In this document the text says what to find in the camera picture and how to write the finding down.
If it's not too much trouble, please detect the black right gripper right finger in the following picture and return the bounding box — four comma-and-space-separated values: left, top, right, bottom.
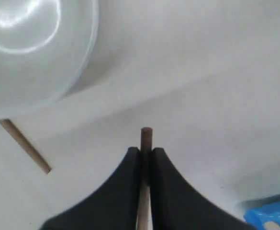
149, 148, 252, 230

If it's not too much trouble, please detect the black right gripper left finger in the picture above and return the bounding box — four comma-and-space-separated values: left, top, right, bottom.
41, 147, 142, 230

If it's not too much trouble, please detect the wooden chopstick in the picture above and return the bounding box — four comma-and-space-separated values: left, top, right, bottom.
136, 127, 153, 230
0, 119, 52, 174

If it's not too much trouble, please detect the blue chips bag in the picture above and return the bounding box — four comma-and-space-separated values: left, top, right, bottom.
244, 194, 280, 230

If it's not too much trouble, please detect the white and black bowl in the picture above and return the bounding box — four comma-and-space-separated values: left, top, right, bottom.
0, 0, 99, 119

